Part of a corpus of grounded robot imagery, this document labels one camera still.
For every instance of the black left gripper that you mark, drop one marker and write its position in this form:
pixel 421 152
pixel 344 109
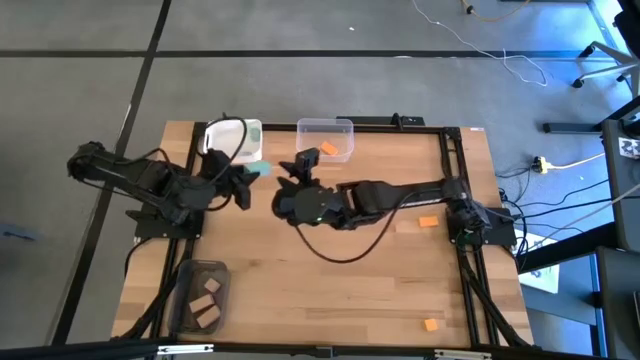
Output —
pixel 217 184

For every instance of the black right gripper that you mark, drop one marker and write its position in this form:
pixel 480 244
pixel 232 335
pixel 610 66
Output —
pixel 300 205

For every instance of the long teal block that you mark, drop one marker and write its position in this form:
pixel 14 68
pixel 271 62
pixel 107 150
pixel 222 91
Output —
pixel 261 168

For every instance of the small wooden square block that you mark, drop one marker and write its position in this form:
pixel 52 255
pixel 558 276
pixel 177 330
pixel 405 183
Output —
pixel 212 285

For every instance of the small orange square block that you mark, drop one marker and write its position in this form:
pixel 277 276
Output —
pixel 431 325

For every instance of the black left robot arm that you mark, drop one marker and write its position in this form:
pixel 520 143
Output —
pixel 145 182

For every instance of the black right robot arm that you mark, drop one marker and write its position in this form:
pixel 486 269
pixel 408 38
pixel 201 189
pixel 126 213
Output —
pixel 390 195

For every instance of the clear plastic bin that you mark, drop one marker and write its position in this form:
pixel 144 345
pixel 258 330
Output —
pixel 312 135

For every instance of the white plastic bin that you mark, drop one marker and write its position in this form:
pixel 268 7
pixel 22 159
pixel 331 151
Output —
pixel 225 137

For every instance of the dark smoked plastic bin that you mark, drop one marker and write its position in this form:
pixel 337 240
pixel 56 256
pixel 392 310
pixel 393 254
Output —
pixel 190 280

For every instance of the yellow white power plug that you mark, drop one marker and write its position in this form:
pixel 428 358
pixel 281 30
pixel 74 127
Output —
pixel 540 163

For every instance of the white paper sheet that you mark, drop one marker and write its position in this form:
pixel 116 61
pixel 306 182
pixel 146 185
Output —
pixel 542 277

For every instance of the black diagonal beam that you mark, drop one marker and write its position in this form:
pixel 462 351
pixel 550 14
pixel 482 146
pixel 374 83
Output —
pixel 565 248

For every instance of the grey cabinet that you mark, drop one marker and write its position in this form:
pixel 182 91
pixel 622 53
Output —
pixel 620 300
pixel 617 200

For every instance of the black white marker tag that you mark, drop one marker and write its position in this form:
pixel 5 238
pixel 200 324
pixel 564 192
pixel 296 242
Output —
pixel 629 147

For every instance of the office chair with grey base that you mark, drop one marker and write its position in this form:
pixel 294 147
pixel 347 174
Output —
pixel 607 50

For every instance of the black aluminium table frame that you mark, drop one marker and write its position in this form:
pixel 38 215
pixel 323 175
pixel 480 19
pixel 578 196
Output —
pixel 280 128

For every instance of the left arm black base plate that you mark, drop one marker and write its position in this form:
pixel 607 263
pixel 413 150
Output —
pixel 150 232

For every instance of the silver metal bracket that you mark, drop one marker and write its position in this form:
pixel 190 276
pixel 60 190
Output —
pixel 185 348
pixel 462 354

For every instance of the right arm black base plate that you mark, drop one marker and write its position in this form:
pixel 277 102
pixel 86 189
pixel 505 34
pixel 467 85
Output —
pixel 500 232

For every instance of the black table edge rail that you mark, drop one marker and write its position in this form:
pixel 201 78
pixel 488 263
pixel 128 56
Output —
pixel 100 348

